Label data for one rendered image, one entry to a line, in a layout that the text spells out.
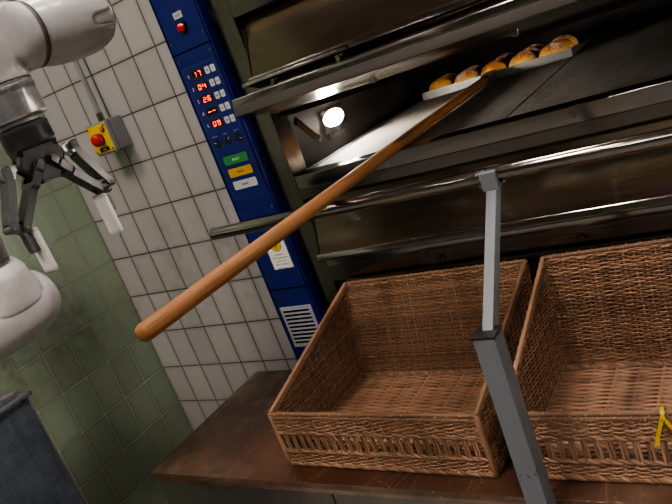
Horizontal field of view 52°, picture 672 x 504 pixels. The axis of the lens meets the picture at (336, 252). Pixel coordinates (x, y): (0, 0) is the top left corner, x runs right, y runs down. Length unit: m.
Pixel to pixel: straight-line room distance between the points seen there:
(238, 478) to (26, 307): 0.66
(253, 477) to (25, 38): 1.14
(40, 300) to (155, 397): 1.02
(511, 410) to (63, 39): 0.94
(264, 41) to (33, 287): 0.85
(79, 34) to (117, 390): 1.63
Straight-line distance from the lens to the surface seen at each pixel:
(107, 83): 2.32
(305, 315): 2.11
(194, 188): 2.20
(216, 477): 1.89
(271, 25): 1.90
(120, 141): 2.28
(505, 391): 1.22
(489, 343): 1.18
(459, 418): 1.43
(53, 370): 2.45
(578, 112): 1.62
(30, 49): 1.14
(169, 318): 1.05
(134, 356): 2.64
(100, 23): 1.23
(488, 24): 1.48
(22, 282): 1.76
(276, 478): 1.76
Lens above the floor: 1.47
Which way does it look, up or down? 15 degrees down
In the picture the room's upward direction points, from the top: 21 degrees counter-clockwise
